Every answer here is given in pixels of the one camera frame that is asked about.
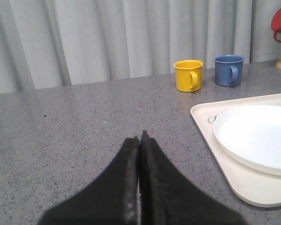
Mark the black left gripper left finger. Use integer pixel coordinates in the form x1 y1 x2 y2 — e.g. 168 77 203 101
38 138 139 225

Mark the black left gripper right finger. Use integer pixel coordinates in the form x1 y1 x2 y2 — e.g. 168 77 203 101
139 131 246 225

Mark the white round plate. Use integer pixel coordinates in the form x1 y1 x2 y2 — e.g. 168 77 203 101
213 105 281 176

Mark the cream rectangular bunny tray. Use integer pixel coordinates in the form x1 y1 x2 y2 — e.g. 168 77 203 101
190 94 281 208

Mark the yellow enamel mug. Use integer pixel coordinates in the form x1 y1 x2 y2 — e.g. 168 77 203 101
174 60 204 92

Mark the blue enamel mug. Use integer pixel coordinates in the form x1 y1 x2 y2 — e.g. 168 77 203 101
214 55 244 87

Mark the grey pleated curtain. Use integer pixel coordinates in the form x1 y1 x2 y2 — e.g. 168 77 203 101
0 0 281 94

